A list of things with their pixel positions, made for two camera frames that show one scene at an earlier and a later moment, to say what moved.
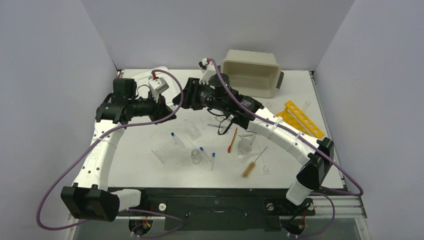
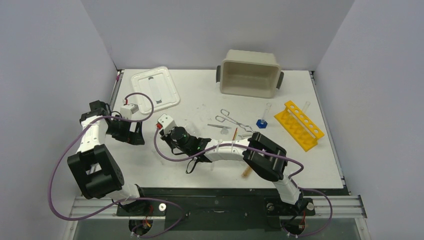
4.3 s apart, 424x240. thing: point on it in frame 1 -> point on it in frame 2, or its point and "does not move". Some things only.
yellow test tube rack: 294,117 does not move
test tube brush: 250,168 does not move
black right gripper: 191,93 -> 166,139
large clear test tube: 306,105 does not move
